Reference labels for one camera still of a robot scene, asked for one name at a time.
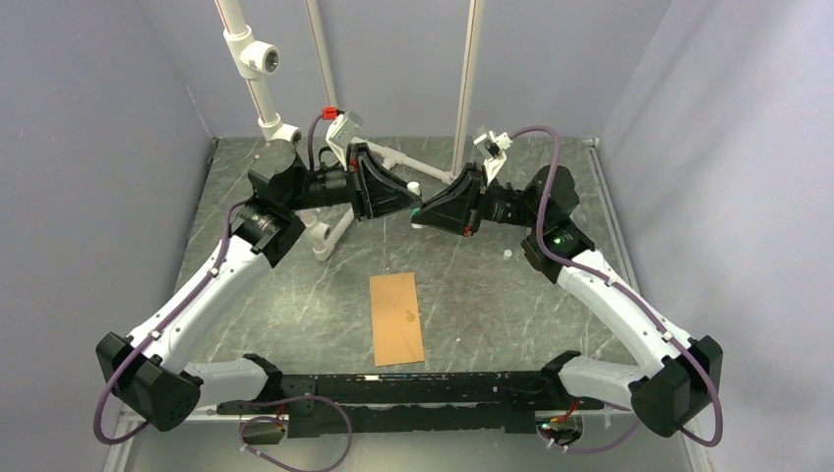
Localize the brown paper envelope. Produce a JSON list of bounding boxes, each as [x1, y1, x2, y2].
[[369, 272, 425, 367]]

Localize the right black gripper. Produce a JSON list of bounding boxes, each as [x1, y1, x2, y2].
[[411, 162, 543, 238]]

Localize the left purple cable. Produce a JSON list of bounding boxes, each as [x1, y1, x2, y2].
[[91, 110, 353, 472]]

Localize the aluminium rail frame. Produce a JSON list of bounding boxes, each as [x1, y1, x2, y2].
[[103, 138, 713, 471]]

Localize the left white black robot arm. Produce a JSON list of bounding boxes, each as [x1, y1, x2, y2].
[[95, 141, 420, 432]]

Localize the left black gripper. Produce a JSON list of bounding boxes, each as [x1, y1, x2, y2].
[[285, 144, 423, 223]]

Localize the green white glue stick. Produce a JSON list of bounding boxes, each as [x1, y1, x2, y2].
[[407, 181, 423, 229]]

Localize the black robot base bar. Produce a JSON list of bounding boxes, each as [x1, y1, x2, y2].
[[215, 365, 603, 439]]

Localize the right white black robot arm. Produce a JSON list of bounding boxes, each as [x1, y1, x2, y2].
[[411, 164, 723, 445]]

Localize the white PVC pipe frame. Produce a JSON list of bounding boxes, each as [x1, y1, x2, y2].
[[214, 1, 463, 262]]

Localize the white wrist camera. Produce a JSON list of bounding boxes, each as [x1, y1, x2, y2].
[[325, 109, 362, 170], [473, 127, 512, 186]]

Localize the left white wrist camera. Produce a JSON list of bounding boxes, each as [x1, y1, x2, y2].
[[325, 109, 362, 170]]

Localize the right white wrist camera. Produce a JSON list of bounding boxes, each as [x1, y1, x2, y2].
[[473, 127, 512, 186]]

